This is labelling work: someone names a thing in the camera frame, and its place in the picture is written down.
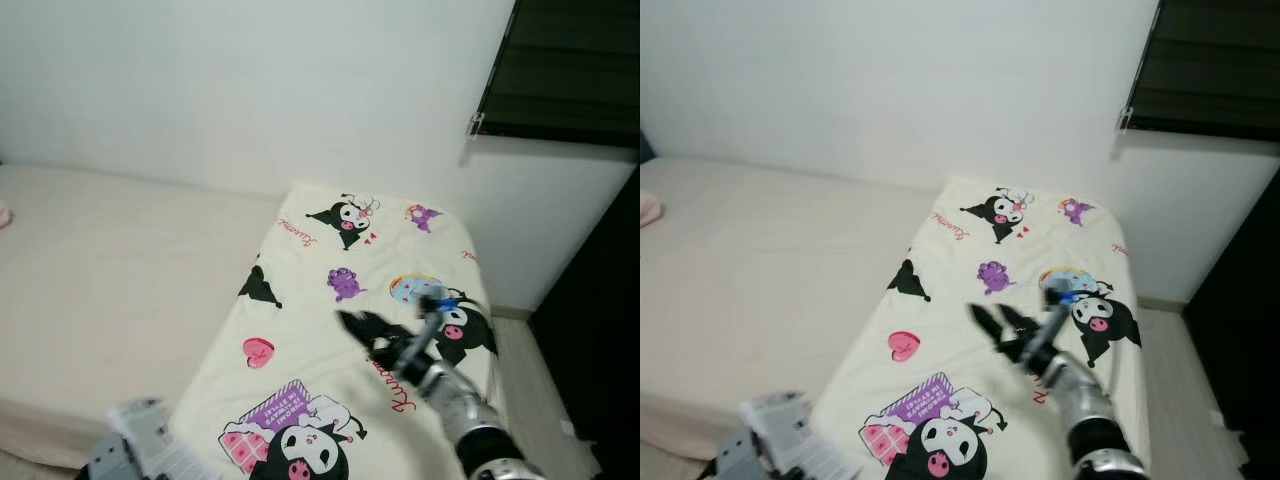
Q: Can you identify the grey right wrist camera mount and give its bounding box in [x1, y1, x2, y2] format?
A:
[1040, 275, 1092, 343]
[415, 285, 467, 349]

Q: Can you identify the cream bed mattress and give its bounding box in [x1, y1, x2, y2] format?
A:
[0, 165, 301, 471]
[640, 158, 951, 467]

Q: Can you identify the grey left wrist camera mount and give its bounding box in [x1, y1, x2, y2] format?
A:
[105, 398, 217, 480]
[740, 392, 862, 480]

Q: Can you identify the cream cartoon print blanket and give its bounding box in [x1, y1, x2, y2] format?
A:
[805, 175, 1151, 480]
[165, 178, 493, 480]

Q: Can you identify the window with black blinds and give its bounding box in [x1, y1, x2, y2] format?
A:
[470, 0, 641, 151]
[1120, 0, 1280, 142]

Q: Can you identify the black cabinet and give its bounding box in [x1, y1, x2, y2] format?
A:
[1180, 165, 1280, 480]
[528, 165, 641, 480]

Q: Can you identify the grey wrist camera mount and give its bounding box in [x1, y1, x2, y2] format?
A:
[740, 392, 862, 480]
[1040, 275, 1092, 343]
[105, 398, 217, 480]
[415, 285, 467, 349]

